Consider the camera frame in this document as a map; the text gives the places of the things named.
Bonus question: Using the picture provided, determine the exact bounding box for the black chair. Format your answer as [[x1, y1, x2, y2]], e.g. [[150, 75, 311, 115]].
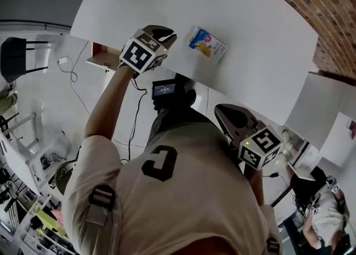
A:
[[0, 36, 50, 84]]

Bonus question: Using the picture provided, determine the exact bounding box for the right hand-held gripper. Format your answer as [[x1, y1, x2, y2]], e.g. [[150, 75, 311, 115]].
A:
[[214, 103, 284, 171]]

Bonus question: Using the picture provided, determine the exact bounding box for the white desk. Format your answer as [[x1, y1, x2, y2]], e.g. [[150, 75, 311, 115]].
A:
[[69, 0, 319, 126]]

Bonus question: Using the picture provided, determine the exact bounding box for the grey harness strap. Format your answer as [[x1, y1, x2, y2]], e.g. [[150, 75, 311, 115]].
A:
[[266, 237, 281, 255], [88, 184, 116, 227]]

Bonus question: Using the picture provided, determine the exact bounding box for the person's right forearm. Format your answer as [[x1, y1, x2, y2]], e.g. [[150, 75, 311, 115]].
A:
[[244, 164, 265, 207]]

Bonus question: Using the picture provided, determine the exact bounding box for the black cable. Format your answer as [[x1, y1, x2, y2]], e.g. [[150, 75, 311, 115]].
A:
[[127, 78, 148, 163]]

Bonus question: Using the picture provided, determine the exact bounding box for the yellow-green plastic bin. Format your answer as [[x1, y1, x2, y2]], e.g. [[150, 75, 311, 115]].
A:
[[34, 208, 63, 231]]

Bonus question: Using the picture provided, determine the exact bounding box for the white power cable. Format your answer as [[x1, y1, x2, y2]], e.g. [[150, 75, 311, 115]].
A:
[[62, 41, 92, 115]]

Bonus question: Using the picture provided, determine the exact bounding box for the white side table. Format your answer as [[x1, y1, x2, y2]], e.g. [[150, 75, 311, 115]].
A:
[[0, 111, 61, 196]]

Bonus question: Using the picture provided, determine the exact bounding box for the person's beige shirt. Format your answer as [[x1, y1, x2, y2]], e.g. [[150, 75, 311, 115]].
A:
[[61, 106, 284, 255]]

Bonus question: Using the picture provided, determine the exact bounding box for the red wall picture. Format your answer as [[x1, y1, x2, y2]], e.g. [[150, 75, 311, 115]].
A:
[[346, 119, 356, 140]]

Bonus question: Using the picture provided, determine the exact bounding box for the black device with screen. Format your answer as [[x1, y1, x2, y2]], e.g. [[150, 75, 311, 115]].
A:
[[151, 79, 179, 101]]

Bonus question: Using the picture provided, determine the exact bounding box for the person's left forearm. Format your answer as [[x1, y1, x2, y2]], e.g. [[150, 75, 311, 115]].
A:
[[84, 63, 137, 140]]

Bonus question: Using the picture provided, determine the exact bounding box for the person's black shoe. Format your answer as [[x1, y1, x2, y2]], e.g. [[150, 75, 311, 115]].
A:
[[180, 89, 197, 107]]

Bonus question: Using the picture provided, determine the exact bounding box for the white wooden drawer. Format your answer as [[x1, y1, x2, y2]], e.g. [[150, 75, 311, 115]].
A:
[[85, 41, 123, 71]]

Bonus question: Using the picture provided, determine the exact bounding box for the white partition table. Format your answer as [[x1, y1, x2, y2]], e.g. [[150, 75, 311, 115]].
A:
[[285, 71, 356, 151]]

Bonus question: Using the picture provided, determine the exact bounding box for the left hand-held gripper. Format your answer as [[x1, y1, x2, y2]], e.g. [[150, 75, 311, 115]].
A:
[[118, 24, 177, 75]]

